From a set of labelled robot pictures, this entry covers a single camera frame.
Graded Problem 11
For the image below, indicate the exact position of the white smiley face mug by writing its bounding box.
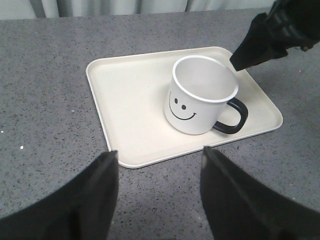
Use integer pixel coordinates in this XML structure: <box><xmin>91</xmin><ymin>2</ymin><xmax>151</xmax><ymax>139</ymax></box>
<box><xmin>164</xmin><ymin>55</ymin><xmax>249</xmax><ymax>135</ymax></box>

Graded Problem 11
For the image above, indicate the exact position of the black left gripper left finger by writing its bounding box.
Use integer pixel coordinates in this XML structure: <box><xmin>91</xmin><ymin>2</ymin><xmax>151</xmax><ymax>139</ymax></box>
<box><xmin>0</xmin><ymin>151</ymin><xmax>118</xmax><ymax>240</ymax></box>

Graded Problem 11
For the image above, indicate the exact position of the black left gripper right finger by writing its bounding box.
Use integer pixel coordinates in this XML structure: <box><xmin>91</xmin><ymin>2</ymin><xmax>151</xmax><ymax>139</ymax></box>
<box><xmin>200</xmin><ymin>146</ymin><xmax>320</xmax><ymax>240</ymax></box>

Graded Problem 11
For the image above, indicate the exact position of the cream rectangular plastic tray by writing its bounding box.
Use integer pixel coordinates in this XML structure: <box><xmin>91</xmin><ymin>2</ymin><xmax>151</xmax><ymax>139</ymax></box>
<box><xmin>86</xmin><ymin>46</ymin><xmax>283</xmax><ymax>169</ymax></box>

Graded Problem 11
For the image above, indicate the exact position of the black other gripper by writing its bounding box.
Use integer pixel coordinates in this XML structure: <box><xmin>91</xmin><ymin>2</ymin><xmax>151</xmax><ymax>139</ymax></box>
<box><xmin>229</xmin><ymin>0</ymin><xmax>320</xmax><ymax>71</ymax></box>

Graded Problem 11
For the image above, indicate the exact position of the grey pleated curtain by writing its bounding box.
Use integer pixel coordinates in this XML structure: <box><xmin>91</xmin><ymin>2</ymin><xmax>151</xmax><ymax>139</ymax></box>
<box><xmin>0</xmin><ymin>0</ymin><xmax>273</xmax><ymax>20</ymax></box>

